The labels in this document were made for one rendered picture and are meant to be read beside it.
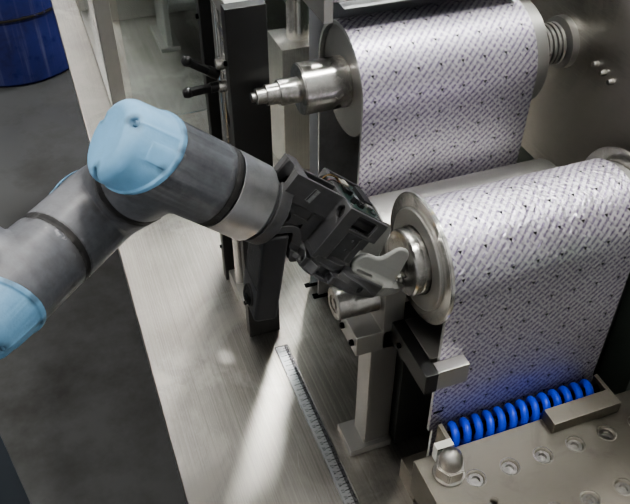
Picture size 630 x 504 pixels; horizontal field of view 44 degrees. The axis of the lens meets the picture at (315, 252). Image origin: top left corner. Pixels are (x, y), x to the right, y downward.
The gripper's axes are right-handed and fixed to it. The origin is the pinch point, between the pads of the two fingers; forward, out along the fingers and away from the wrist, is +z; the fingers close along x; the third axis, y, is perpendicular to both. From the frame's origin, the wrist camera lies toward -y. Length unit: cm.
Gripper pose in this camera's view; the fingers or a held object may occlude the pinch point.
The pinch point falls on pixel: (385, 282)
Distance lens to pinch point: 84.5
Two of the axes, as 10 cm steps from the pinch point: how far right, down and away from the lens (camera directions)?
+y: 6.0, -7.2, -3.3
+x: -3.5, -6.1, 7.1
